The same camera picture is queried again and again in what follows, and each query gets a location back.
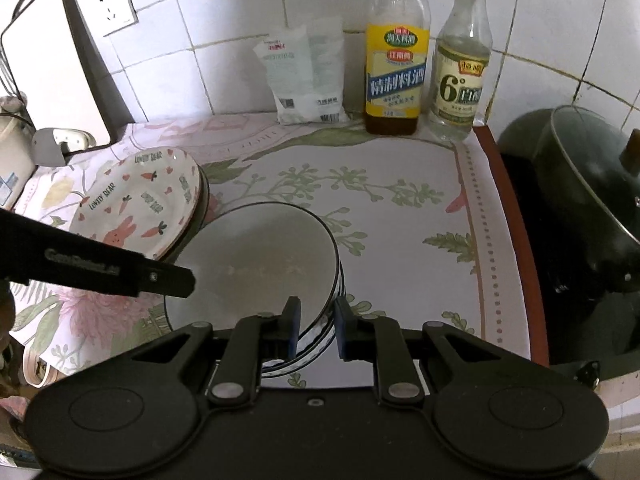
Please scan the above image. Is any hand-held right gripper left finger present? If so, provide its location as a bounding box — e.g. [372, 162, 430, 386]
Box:
[131, 296, 304, 408]

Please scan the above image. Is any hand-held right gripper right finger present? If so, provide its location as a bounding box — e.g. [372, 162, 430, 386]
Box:
[336, 296, 502, 408]

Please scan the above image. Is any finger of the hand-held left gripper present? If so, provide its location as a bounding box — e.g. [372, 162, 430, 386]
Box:
[135, 258, 196, 299]

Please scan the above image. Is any white bowl with dark rim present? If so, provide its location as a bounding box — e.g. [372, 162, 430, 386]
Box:
[260, 270, 347, 377]
[262, 255, 346, 366]
[164, 201, 342, 356]

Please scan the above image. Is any white rabbit print plate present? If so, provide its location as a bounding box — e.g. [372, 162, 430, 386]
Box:
[69, 146, 203, 261]

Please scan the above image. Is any teal fried egg print plate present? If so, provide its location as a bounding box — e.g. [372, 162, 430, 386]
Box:
[157, 160, 212, 263]

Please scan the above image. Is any white rice cooker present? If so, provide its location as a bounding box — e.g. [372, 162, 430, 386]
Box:
[0, 95, 36, 211]

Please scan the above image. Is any floral tablecloth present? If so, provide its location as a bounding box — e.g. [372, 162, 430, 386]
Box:
[0, 112, 533, 391]

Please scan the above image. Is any white power strip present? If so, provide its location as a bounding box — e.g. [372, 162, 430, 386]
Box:
[50, 127, 98, 153]

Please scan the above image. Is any white cutting board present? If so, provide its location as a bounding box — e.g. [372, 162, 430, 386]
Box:
[0, 0, 133, 148]

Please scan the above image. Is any white plastic salt bag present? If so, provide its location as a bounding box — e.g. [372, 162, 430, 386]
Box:
[252, 16, 351, 126]

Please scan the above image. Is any dark cooking pot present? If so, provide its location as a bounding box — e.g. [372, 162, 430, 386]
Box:
[497, 105, 640, 366]

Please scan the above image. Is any yellow label glass bottle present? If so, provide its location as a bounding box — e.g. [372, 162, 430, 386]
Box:
[364, 0, 432, 136]

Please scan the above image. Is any clear bottle with yellow cap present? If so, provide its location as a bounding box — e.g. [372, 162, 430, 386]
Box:
[426, 0, 493, 143]

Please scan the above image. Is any glass pot lid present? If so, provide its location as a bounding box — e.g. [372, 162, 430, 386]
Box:
[532, 105, 640, 281]

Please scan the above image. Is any white wall socket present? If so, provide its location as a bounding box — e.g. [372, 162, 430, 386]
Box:
[87, 0, 137, 36]

